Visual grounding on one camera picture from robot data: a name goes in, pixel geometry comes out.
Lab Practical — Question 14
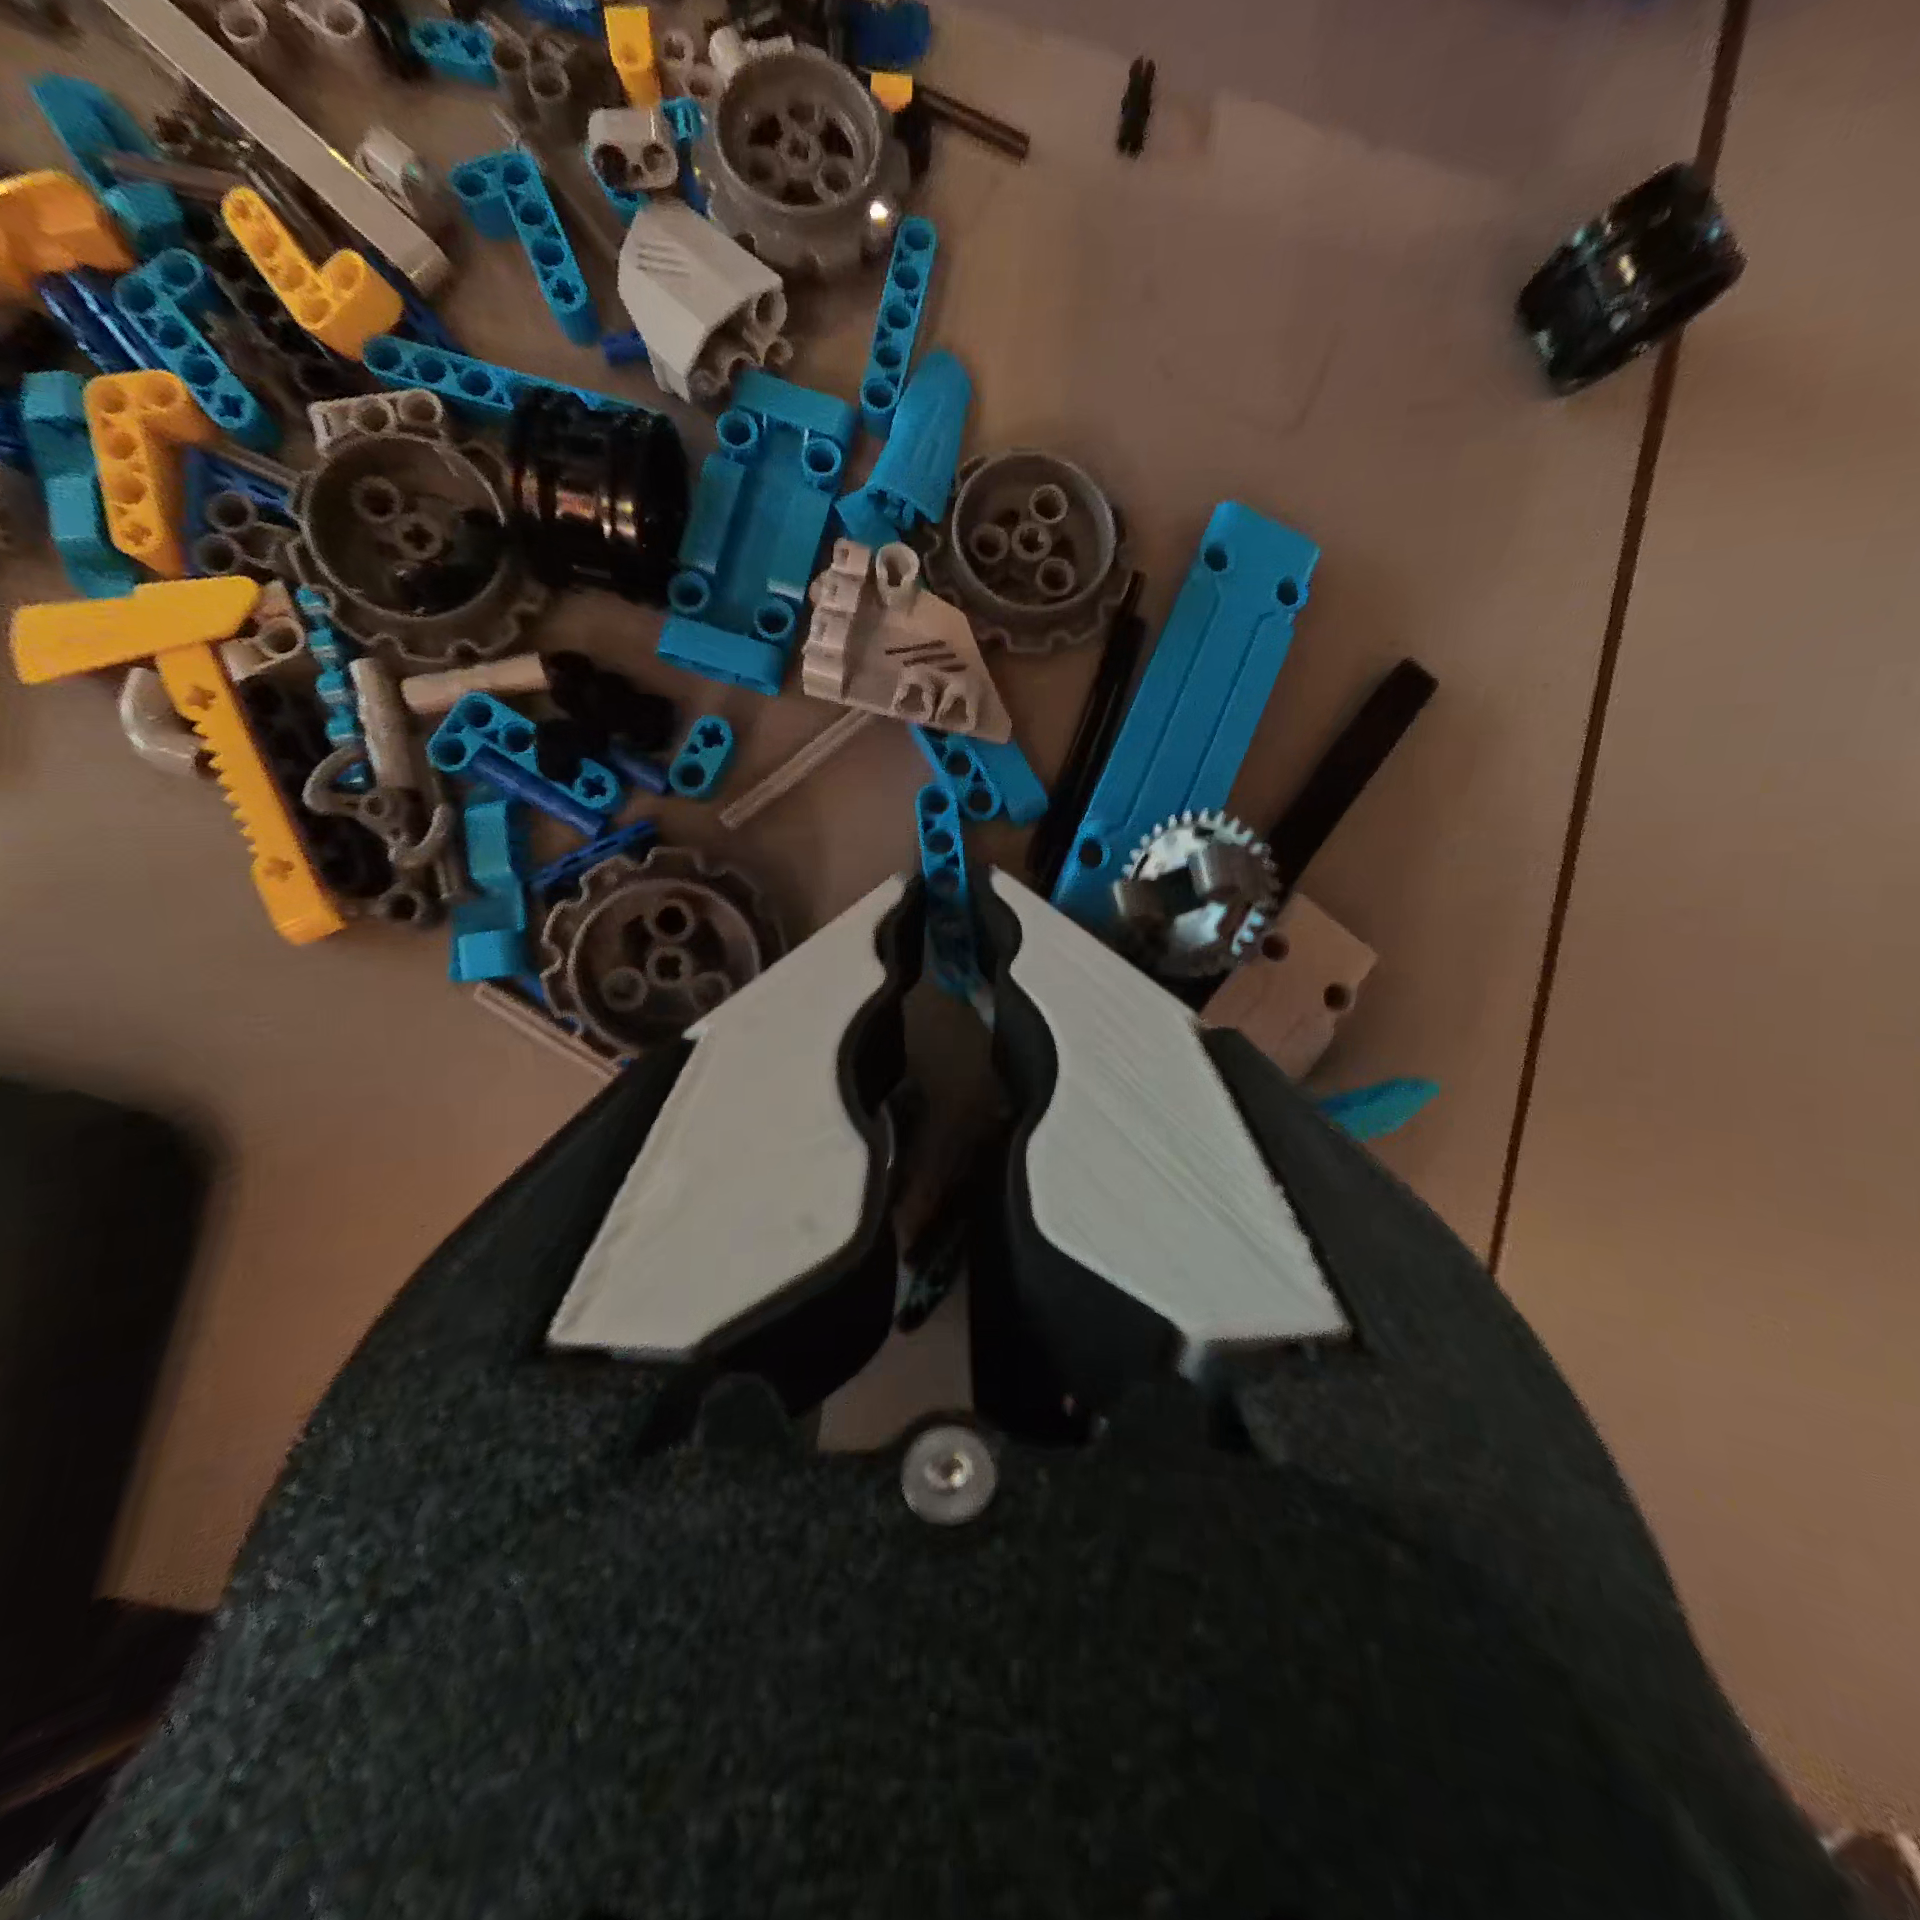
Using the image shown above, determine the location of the blue cone piece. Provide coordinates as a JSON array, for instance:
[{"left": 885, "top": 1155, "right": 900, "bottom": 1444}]
[{"left": 840, "top": 348, "right": 975, "bottom": 543}]

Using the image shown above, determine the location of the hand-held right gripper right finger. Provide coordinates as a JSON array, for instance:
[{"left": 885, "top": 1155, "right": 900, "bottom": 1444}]
[{"left": 976, "top": 866, "right": 1353, "bottom": 1412}]

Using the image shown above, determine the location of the grey bevel gear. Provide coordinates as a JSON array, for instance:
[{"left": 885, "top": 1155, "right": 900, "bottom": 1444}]
[{"left": 1113, "top": 810, "right": 1281, "bottom": 980}]

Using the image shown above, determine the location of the pile of building pieces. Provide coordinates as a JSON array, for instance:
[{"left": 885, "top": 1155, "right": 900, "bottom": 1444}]
[{"left": 0, "top": 0, "right": 1442, "bottom": 1143}]

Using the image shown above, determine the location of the grey toothed wheel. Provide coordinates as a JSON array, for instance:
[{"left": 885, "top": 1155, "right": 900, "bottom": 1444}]
[
  {"left": 538, "top": 849, "right": 789, "bottom": 1058},
  {"left": 287, "top": 420, "right": 548, "bottom": 671},
  {"left": 922, "top": 451, "right": 1135, "bottom": 655},
  {"left": 704, "top": 37, "right": 917, "bottom": 280}
]

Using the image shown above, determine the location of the tan block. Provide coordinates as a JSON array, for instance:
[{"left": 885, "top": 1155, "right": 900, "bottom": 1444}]
[{"left": 1200, "top": 891, "right": 1378, "bottom": 1079}]

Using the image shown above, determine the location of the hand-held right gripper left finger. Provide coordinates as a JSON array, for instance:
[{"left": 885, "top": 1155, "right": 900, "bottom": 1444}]
[{"left": 547, "top": 874, "right": 923, "bottom": 1412}]

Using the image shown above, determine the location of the long blue panel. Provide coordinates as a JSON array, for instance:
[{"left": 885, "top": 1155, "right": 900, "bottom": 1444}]
[{"left": 1049, "top": 504, "right": 1322, "bottom": 921}]

